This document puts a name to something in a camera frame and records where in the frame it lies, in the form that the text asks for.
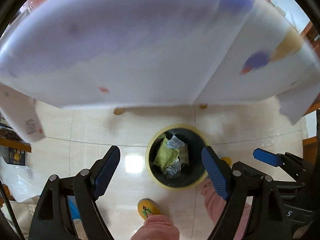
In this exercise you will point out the wooden table leg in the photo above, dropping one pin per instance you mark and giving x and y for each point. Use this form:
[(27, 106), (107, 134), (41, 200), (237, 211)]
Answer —
[(203, 106), (119, 111)]

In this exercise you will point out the yellow rimmed trash bin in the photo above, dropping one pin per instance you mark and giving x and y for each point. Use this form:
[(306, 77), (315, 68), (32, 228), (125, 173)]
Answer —
[(173, 157)]

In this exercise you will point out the cartoon printed tablecloth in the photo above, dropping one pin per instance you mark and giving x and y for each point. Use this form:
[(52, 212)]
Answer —
[(152, 53)]

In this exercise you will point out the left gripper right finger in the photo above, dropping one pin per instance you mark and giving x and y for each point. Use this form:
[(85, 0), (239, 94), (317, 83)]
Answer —
[(233, 186)]

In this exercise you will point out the yellow slipper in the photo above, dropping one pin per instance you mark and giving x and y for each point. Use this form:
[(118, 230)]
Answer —
[(147, 207)]

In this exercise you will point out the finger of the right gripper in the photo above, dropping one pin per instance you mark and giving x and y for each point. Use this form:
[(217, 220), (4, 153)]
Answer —
[(268, 157)]

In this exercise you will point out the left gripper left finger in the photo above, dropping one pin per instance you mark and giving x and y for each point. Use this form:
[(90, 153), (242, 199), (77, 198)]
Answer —
[(88, 186)]

